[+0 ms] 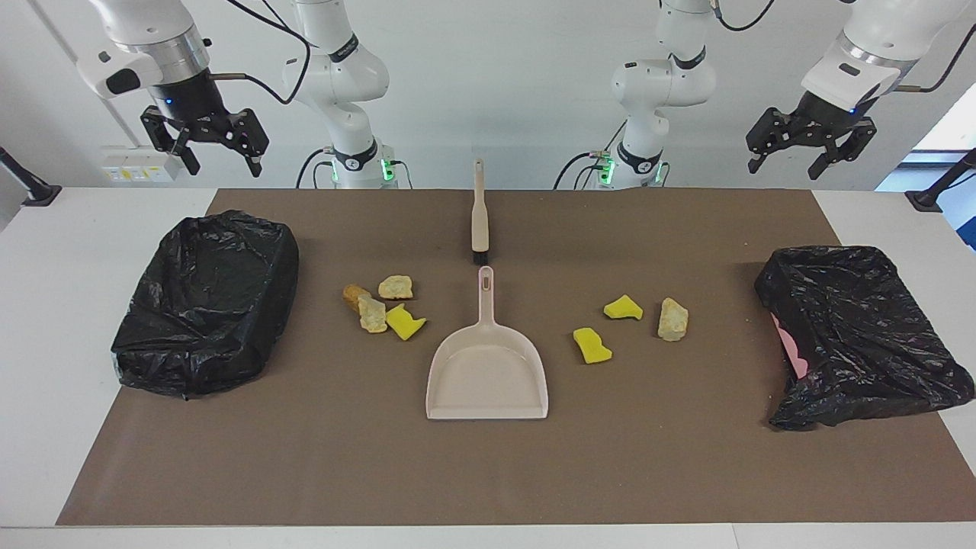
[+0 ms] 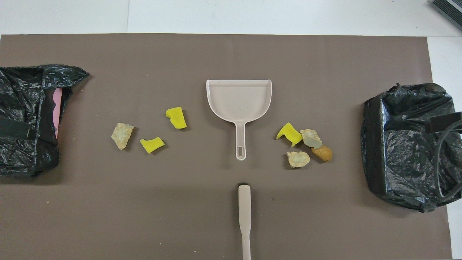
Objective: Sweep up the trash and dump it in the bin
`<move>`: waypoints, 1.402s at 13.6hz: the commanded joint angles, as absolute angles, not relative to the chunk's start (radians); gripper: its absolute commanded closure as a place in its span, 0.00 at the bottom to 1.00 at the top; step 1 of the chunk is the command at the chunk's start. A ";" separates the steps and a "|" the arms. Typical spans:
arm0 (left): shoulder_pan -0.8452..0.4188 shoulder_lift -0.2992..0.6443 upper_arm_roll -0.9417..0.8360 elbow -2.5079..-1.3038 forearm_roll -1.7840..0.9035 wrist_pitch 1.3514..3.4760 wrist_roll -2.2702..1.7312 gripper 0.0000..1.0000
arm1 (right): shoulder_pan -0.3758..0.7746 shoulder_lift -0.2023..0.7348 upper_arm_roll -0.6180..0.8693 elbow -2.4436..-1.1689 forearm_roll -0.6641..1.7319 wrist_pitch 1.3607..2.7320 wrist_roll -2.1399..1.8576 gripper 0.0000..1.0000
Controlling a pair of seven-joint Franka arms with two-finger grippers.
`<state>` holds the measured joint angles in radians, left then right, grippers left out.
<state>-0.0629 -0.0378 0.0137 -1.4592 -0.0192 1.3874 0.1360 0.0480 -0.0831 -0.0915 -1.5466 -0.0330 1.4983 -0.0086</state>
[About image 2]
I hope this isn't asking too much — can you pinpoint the beige plastic dustpan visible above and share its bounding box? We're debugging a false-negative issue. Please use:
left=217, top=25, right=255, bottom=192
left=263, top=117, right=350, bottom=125
left=206, top=79, right=273, bottom=161

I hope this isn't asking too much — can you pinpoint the black trash bag lined bin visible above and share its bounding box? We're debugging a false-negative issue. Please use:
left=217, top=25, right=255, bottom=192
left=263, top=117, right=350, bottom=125
left=361, top=83, right=462, bottom=213

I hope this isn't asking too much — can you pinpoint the pink bin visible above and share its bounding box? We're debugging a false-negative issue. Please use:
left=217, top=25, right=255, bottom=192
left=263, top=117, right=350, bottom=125
left=53, top=88, right=63, bottom=139

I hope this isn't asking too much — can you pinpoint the brown table mat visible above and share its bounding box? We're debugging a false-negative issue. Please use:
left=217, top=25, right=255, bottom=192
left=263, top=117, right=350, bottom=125
left=0, top=34, right=452, bottom=260

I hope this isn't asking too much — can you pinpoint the yellow sponge piece notched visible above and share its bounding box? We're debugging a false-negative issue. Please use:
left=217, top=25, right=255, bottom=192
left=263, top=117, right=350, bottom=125
left=276, top=122, right=303, bottom=147

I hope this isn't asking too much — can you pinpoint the orange brown foam chunk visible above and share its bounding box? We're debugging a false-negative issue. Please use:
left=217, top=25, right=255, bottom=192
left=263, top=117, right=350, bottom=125
left=311, top=145, right=333, bottom=162

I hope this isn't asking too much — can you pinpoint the yellow sponge piece green backed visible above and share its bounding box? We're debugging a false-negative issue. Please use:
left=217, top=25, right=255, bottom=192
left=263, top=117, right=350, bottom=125
left=140, top=136, right=165, bottom=154

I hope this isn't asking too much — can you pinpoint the dark grey ribbed box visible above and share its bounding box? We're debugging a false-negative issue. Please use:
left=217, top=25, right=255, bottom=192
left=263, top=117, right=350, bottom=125
left=431, top=0, right=462, bottom=31

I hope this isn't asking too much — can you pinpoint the beige foam chunk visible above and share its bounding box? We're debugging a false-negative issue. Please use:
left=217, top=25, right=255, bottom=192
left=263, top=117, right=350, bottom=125
left=111, top=123, right=135, bottom=150
left=287, top=151, right=310, bottom=168
left=300, top=129, right=323, bottom=149

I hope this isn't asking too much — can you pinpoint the black trash bag over pink bin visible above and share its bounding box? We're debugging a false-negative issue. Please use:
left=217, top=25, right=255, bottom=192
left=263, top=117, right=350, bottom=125
left=0, top=64, right=90, bottom=177

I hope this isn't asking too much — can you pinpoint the beige hand brush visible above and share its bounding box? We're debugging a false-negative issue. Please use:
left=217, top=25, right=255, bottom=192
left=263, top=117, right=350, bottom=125
left=238, top=183, right=252, bottom=260

